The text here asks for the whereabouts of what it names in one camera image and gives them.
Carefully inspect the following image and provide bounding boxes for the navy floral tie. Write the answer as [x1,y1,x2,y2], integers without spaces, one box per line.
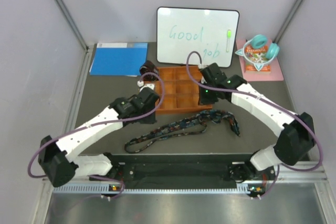
[124,109,240,154]

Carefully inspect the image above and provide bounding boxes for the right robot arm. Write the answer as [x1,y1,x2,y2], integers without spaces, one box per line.
[198,63,315,180]

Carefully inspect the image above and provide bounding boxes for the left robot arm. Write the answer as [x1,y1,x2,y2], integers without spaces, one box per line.
[38,84,160,187]

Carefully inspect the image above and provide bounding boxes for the orange compartment tray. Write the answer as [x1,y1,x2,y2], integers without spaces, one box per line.
[156,66,213,114]

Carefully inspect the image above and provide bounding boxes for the rolled dark red tie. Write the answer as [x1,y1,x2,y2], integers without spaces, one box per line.
[139,60,159,82]

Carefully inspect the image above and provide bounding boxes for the white dry-erase board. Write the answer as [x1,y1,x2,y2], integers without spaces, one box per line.
[156,7,240,68]

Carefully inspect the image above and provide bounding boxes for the blue folder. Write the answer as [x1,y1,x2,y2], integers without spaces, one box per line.
[89,42,148,77]

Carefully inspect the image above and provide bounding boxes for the green marker pen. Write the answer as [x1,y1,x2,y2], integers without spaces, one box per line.
[226,29,232,52]

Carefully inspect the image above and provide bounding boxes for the orange book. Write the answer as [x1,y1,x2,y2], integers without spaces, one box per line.
[244,45,271,73]

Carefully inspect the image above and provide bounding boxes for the teal cat-ear headphones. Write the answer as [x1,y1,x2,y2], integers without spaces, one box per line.
[235,34,280,72]

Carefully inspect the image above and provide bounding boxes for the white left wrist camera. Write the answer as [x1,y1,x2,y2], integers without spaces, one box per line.
[137,80,155,92]

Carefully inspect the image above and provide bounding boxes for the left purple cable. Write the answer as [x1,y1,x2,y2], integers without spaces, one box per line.
[27,71,166,200]

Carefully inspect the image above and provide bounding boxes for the purple cable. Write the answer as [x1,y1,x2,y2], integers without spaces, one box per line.
[27,71,166,200]
[185,51,324,200]

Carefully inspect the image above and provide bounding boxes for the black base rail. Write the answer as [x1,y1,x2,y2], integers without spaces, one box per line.
[106,154,275,189]

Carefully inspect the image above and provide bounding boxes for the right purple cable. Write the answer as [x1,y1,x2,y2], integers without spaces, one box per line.
[185,51,324,200]

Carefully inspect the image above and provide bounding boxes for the grey cable duct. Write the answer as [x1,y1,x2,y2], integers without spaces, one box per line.
[52,182,252,195]

